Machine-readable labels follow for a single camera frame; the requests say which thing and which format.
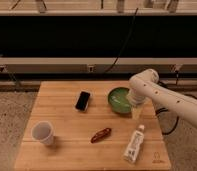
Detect green ceramic bowl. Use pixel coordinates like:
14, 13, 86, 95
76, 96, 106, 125
108, 87, 131, 114

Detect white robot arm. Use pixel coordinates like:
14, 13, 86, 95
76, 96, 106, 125
127, 69, 197, 128

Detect white plastic bottle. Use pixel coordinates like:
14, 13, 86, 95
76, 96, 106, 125
124, 125, 145, 163

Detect red-brown chili pepper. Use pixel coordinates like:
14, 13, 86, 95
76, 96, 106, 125
90, 128, 112, 143

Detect black smartphone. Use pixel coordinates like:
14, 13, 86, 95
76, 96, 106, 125
75, 91, 90, 111

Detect white plastic cup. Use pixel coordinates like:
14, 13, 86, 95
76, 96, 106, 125
31, 121, 54, 146

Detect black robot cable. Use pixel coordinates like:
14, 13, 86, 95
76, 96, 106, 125
155, 107, 180, 136

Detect black hanging cable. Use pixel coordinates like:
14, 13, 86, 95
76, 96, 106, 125
103, 7, 140, 74

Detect gray metal rail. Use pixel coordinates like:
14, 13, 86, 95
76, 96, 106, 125
0, 57, 197, 74

